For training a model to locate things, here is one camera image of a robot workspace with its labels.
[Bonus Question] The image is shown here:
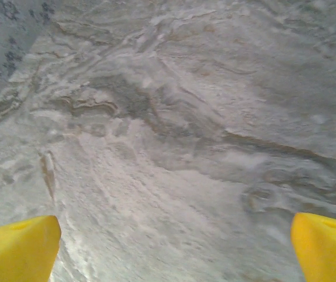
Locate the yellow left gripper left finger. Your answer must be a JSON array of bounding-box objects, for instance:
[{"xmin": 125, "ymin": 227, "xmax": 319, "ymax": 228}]
[{"xmin": 0, "ymin": 214, "xmax": 62, "ymax": 282}]

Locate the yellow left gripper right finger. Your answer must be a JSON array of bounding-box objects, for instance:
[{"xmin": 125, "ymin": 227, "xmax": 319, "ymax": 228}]
[{"xmin": 290, "ymin": 212, "xmax": 336, "ymax": 282}]

